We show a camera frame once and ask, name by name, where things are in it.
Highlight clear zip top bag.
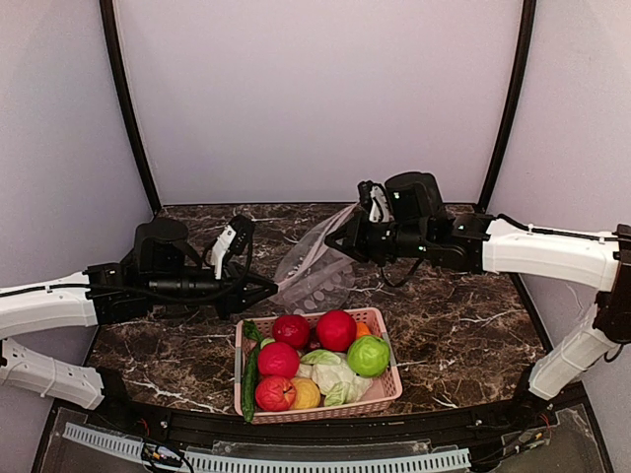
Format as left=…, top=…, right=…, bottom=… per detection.
left=271, top=204, right=356, bottom=314

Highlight red ball fruit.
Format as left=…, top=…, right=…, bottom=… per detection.
left=315, top=310, right=357, bottom=352

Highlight green apple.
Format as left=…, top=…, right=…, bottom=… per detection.
left=347, top=335, right=390, bottom=377

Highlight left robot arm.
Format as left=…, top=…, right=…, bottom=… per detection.
left=1, top=215, right=278, bottom=410

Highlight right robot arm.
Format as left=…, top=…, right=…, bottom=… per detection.
left=325, top=171, right=630, bottom=401

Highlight green cucumber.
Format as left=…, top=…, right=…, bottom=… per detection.
left=241, top=320, right=264, bottom=423

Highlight red fruit back left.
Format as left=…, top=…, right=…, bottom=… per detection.
left=272, top=314, right=311, bottom=350

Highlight red fruit middle left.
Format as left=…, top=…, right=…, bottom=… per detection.
left=257, top=342, right=300, bottom=378

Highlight orange fruit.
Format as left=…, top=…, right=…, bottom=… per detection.
left=356, top=321, right=372, bottom=339

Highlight red apple front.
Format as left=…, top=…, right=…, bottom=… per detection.
left=255, top=375, right=296, bottom=412

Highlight pale green cabbage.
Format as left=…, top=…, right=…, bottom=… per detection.
left=297, top=349, right=374, bottom=407

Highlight yellow fruit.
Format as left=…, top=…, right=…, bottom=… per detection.
left=291, top=377, right=321, bottom=410

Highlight pink plastic basket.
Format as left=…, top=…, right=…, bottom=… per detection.
left=234, top=307, right=402, bottom=425

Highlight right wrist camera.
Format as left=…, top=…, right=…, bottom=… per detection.
left=358, top=180, right=393, bottom=223

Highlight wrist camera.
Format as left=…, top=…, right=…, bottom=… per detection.
left=358, top=180, right=393, bottom=223
left=201, top=215, right=255, bottom=280

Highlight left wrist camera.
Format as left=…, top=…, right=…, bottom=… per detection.
left=201, top=215, right=255, bottom=280

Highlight black front rail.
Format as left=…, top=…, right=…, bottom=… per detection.
left=90, top=402, right=526, bottom=457

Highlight white cable duct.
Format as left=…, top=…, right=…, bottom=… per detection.
left=62, top=422, right=471, bottom=472

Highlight black right frame post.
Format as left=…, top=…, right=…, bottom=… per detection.
left=476, top=0, right=537, bottom=212

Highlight black frame post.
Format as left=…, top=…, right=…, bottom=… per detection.
left=476, top=0, right=537, bottom=212
left=99, top=0, right=162, bottom=215

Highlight black left frame post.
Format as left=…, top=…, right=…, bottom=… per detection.
left=99, top=0, right=162, bottom=215

